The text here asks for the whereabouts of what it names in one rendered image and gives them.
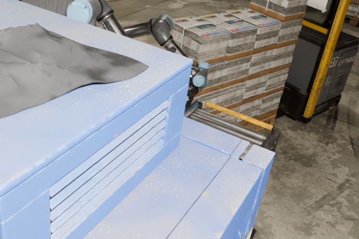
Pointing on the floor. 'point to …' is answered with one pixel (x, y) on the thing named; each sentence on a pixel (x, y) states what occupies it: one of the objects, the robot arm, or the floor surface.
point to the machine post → (243, 152)
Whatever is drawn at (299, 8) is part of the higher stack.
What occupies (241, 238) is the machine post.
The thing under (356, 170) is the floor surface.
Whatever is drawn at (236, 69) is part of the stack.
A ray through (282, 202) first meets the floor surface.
